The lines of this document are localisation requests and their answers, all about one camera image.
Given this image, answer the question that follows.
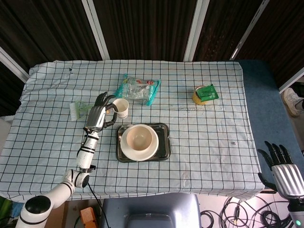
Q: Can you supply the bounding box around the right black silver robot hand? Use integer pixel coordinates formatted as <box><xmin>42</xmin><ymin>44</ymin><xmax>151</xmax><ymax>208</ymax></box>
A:
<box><xmin>257</xmin><ymin>141</ymin><xmax>304</xmax><ymax>199</ymax></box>

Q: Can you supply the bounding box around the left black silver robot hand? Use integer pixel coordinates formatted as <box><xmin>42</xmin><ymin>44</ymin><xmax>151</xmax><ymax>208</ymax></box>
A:
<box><xmin>85</xmin><ymin>92</ymin><xmax>119</xmax><ymax>133</ymax></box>

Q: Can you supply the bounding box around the white paper cup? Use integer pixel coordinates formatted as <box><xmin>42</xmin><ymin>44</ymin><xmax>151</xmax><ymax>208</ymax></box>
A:
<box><xmin>112</xmin><ymin>98</ymin><xmax>130</xmax><ymax>119</ymax></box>

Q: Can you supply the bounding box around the beige bowl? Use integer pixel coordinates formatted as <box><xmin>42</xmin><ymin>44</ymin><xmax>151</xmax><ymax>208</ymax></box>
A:
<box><xmin>125</xmin><ymin>124</ymin><xmax>153</xmax><ymax>152</ymax></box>

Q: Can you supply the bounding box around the white paper plate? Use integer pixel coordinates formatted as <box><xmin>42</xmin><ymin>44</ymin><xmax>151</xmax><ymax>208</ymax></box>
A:
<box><xmin>120</xmin><ymin>123</ymin><xmax>159</xmax><ymax>162</ymax></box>

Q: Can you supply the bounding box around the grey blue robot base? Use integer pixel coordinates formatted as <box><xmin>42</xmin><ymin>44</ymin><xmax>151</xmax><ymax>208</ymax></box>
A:
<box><xmin>99</xmin><ymin>192</ymin><xmax>202</xmax><ymax>228</ymax></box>

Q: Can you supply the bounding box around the rectangular metal tray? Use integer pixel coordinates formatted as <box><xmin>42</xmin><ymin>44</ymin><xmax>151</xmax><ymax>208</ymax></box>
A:
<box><xmin>115</xmin><ymin>123</ymin><xmax>172</xmax><ymax>163</ymax></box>

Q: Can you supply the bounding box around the green cleaning brush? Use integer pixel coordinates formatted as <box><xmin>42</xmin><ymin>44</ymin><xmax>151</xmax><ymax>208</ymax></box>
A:
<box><xmin>69</xmin><ymin>100</ymin><xmax>95</xmax><ymax>122</ymax></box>

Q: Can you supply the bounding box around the teal clear plastic snack bag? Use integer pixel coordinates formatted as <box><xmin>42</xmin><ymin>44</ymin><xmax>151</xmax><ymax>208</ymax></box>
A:
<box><xmin>111</xmin><ymin>73</ymin><xmax>162</xmax><ymax>106</ymax></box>

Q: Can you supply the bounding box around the white sneaker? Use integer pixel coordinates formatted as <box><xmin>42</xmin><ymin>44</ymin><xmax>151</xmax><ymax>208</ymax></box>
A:
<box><xmin>282</xmin><ymin>87</ymin><xmax>304</xmax><ymax>117</ymax></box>

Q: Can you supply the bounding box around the light blue checkered tablecloth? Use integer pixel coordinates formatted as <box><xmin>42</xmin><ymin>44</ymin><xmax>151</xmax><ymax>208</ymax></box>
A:
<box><xmin>0</xmin><ymin>59</ymin><xmax>266</xmax><ymax>206</ymax></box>

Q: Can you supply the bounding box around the orange box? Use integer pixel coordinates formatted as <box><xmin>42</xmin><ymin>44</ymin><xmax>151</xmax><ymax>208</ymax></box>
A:
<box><xmin>79</xmin><ymin>207</ymin><xmax>99</xmax><ymax>228</ymax></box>

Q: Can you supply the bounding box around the yellow tape roll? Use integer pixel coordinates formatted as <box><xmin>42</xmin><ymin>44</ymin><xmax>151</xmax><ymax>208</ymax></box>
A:
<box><xmin>192</xmin><ymin>85</ymin><xmax>213</xmax><ymax>105</ymax></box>

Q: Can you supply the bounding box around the brown cardboard box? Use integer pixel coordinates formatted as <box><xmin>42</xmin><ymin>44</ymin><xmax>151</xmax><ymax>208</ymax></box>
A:
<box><xmin>46</xmin><ymin>201</ymin><xmax>68</xmax><ymax>228</ymax></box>

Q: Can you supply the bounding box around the green foil packet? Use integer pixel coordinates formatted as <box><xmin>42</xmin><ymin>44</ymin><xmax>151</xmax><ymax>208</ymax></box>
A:
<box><xmin>196</xmin><ymin>84</ymin><xmax>219</xmax><ymax>102</ymax></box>

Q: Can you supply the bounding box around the blue plastic bag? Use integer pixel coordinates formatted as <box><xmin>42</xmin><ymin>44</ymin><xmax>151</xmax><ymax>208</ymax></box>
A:
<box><xmin>10</xmin><ymin>201</ymin><xmax>24</xmax><ymax>218</ymax></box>

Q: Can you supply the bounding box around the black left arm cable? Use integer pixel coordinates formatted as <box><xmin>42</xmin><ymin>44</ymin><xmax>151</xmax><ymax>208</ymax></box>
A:
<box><xmin>86</xmin><ymin>180</ymin><xmax>106</xmax><ymax>228</ymax></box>

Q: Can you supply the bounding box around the white partition frame post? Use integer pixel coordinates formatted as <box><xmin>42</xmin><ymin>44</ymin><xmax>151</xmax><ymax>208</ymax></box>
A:
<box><xmin>82</xmin><ymin>0</ymin><xmax>110</xmax><ymax>60</ymax></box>
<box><xmin>229</xmin><ymin>0</ymin><xmax>272</xmax><ymax>60</ymax></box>
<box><xmin>0</xmin><ymin>46</ymin><xmax>29</xmax><ymax>83</ymax></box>
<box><xmin>183</xmin><ymin>0</ymin><xmax>210</xmax><ymax>62</ymax></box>
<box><xmin>278</xmin><ymin>71</ymin><xmax>304</xmax><ymax>94</ymax></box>

